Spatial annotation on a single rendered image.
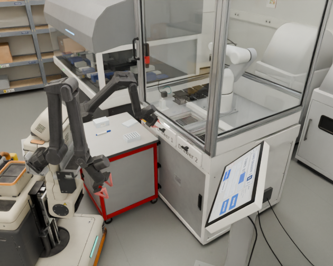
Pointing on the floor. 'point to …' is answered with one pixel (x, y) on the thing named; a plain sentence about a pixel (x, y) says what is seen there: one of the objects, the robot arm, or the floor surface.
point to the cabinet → (208, 184)
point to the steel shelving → (16, 86)
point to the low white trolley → (122, 166)
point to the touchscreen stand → (237, 243)
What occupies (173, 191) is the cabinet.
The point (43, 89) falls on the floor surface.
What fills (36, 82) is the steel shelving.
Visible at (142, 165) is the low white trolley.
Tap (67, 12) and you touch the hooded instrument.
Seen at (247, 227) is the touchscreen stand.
